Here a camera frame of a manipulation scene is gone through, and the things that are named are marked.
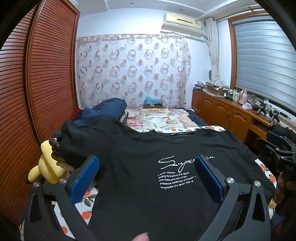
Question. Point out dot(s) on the white window curtain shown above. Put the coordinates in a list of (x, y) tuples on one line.
[(214, 51)]

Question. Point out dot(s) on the black printed t-shirt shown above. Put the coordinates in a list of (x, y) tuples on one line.
[(138, 173)]

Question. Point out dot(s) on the navy bed sheet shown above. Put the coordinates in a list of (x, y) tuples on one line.
[(195, 118)]

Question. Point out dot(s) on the wooden sideboard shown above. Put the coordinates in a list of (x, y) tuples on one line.
[(222, 111)]

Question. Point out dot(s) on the person's right hand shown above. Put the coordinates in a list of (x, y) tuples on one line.
[(282, 188)]

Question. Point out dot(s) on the pink bottle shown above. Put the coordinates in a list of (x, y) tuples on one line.
[(243, 97)]

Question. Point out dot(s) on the small toiletry bottles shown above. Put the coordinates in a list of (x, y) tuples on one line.
[(233, 95)]

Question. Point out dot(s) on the pink tissue pack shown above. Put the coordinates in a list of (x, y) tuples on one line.
[(247, 106)]

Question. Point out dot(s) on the teal cloth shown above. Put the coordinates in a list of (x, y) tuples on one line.
[(152, 100)]

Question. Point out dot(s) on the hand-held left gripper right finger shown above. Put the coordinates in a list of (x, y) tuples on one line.
[(208, 179)]

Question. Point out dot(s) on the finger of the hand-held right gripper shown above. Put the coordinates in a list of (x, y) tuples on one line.
[(266, 149), (277, 138)]

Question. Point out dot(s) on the wall air conditioner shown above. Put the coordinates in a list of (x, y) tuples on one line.
[(181, 23)]

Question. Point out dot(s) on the wooden slatted wardrobe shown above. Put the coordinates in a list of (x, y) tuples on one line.
[(46, 69)]

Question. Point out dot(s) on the cardboard box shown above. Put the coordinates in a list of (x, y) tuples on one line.
[(152, 106)]

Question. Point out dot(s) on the floral blanket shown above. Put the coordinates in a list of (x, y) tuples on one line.
[(157, 119)]

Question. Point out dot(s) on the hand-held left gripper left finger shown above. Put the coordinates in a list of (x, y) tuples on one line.
[(84, 179)]

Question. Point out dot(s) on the red cloth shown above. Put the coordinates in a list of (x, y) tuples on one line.
[(74, 115)]

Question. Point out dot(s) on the person's left hand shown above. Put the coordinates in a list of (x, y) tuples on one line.
[(141, 237)]

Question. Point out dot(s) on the dark blue quilt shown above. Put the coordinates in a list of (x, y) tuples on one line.
[(104, 107)]

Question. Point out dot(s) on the yellow plush toy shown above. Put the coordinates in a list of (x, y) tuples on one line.
[(49, 166)]

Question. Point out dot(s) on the grey window blind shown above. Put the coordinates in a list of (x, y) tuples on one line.
[(263, 60)]

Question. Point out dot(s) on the small black tripod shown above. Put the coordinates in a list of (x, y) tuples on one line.
[(274, 118), (261, 109)]

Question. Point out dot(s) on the orange-print bed sheet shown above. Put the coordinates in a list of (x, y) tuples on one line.
[(91, 199)]

